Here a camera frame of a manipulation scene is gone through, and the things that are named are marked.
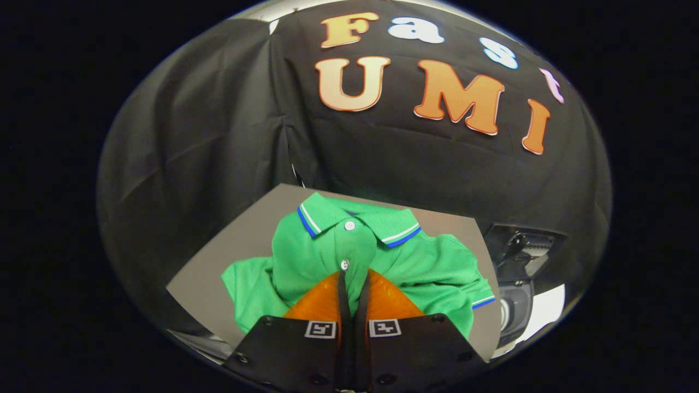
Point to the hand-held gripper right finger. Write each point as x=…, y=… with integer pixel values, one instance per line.
x=420, y=349

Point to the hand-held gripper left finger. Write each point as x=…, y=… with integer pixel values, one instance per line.
x=284, y=349

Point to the green polo shirt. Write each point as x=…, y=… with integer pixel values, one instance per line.
x=327, y=245

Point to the grey side stand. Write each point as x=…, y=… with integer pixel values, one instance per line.
x=240, y=245

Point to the black backdrop cloth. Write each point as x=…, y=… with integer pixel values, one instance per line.
x=218, y=136

